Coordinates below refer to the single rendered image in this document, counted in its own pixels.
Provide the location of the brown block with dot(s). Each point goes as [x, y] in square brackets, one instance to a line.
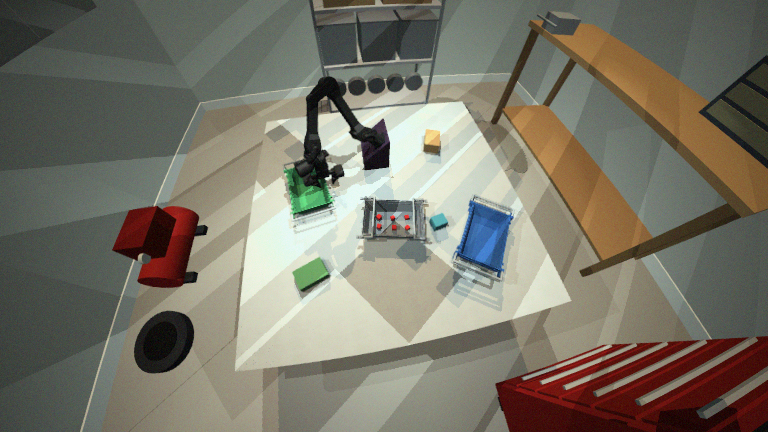
[432, 141]

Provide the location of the green plastic tray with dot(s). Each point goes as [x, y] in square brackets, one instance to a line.
[306, 199]

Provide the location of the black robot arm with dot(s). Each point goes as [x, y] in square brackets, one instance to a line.
[313, 156]

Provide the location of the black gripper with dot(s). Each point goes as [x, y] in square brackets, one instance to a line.
[335, 172]

